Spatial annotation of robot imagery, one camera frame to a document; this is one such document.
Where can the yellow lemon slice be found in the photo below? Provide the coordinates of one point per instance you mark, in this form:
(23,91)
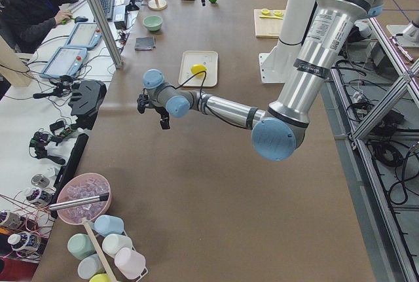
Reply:
(265,12)

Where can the white plastic cup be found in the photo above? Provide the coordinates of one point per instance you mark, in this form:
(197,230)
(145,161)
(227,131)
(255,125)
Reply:
(113,243)

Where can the grey folded cloth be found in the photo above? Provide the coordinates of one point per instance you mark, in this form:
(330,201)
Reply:
(144,43)

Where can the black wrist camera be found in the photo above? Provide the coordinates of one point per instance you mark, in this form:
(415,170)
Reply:
(142,103)

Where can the black keyboard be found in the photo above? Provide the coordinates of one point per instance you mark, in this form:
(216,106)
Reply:
(107,7)

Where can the pink bowl with ice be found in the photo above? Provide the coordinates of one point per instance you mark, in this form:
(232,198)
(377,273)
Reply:
(81,187)

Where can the green ceramic bowl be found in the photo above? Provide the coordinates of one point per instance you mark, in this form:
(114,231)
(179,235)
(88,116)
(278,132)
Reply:
(153,23)

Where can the seated person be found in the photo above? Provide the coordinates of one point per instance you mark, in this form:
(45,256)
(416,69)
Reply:
(30,21)

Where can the blue plastic cup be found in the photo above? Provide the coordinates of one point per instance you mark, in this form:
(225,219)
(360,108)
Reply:
(108,224)

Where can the green plastic cup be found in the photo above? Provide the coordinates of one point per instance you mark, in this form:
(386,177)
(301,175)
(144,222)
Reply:
(80,246)

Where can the teach pendant tablet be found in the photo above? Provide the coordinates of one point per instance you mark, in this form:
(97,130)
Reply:
(67,60)
(84,34)

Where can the cream rectangular tray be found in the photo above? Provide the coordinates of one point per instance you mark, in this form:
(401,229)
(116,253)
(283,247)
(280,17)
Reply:
(207,58)

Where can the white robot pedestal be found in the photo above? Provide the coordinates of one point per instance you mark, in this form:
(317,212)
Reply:
(276,66)

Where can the aluminium frame post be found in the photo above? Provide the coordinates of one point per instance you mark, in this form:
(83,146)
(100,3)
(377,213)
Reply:
(107,35)

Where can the bamboo cutting board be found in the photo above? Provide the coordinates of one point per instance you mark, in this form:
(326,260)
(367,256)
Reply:
(268,27)

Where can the pink plastic cup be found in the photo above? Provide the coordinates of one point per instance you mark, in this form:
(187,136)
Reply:
(130,263)

